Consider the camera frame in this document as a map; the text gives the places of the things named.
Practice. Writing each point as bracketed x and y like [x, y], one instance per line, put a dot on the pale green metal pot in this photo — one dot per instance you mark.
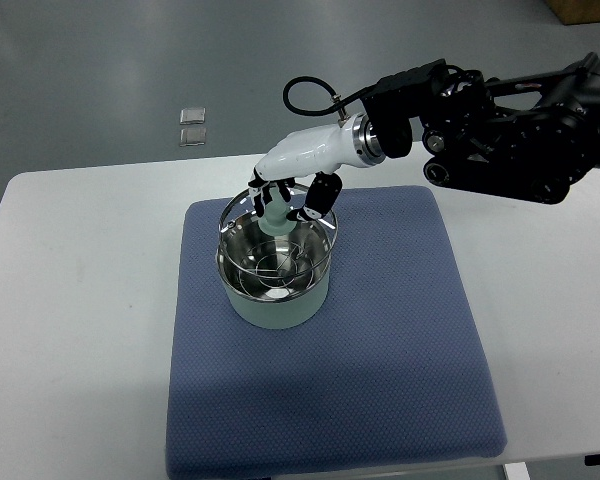
[274, 282]

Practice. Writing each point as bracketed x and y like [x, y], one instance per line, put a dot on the blue textured cloth mat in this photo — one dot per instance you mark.
[390, 370]

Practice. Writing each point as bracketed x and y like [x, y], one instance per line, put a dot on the brown cardboard box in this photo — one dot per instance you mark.
[575, 12]

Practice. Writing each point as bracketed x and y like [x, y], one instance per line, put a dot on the glass lid with green knob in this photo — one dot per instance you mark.
[276, 220]

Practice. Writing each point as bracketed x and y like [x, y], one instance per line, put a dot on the upper metal floor plate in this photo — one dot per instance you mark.
[192, 115]

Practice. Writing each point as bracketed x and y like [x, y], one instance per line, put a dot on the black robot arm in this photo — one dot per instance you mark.
[528, 138]

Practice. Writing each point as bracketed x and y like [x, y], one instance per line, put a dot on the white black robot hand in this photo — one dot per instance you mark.
[320, 151]

